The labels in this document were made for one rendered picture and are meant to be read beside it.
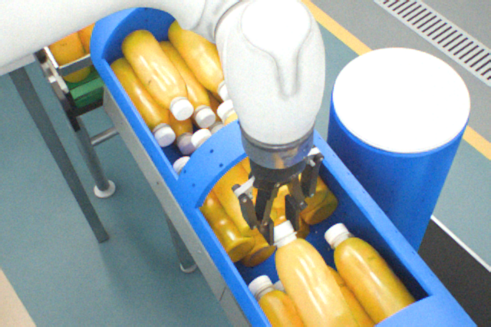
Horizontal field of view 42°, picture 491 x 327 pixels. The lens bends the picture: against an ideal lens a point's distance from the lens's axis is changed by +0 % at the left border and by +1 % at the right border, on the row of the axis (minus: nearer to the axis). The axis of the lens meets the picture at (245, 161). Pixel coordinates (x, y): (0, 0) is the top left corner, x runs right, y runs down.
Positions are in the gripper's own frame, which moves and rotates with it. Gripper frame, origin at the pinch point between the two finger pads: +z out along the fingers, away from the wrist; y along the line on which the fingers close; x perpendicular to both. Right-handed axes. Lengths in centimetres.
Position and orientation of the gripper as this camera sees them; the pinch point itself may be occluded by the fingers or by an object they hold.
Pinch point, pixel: (279, 220)
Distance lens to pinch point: 97.3
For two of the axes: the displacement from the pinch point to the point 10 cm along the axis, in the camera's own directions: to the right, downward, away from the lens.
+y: 8.6, -4.5, 2.4
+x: -5.0, -7.0, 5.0
